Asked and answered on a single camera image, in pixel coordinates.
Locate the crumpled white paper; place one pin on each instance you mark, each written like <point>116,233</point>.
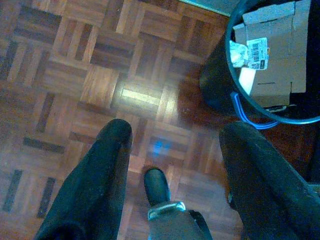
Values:
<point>237,55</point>

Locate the brown cardboard box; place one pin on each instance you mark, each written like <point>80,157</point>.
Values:
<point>280,50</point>

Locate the silver robot left leg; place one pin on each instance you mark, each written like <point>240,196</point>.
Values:
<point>157,185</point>

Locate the flat white paper sheet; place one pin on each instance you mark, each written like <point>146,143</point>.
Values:
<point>246,80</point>

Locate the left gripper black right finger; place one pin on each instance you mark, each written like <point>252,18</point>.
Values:
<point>262,187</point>

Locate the black round waste bin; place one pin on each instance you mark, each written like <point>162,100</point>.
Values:
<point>217,82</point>

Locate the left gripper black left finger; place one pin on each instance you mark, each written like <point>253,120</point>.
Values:
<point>100,175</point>

